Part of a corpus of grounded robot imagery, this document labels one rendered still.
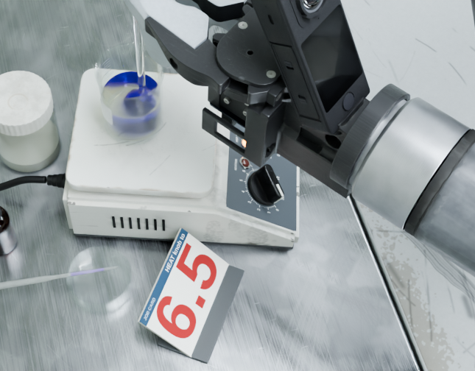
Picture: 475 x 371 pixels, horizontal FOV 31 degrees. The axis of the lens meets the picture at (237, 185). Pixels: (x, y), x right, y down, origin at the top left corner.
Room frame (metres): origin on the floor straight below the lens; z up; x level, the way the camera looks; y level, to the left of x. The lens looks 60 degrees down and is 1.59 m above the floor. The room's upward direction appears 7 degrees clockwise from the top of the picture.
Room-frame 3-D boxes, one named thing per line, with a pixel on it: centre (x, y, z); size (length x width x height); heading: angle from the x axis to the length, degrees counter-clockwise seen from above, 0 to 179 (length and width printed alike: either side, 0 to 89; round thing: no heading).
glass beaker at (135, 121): (0.41, 0.09, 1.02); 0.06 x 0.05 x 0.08; 160
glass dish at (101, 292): (0.29, 0.11, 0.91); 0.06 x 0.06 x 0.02
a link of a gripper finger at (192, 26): (0.38, 0.07, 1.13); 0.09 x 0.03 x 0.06; 59
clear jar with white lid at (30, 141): (0.42, 0.20, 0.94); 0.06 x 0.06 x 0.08
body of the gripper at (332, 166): (0.34, -0.03, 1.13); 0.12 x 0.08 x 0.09; 58
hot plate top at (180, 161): (0.40, 0.08, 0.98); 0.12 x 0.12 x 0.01; 3
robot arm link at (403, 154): (0.30, -0.10, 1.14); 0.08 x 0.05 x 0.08; 148
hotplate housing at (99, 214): (0.40, 0.06, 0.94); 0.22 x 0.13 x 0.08; 93
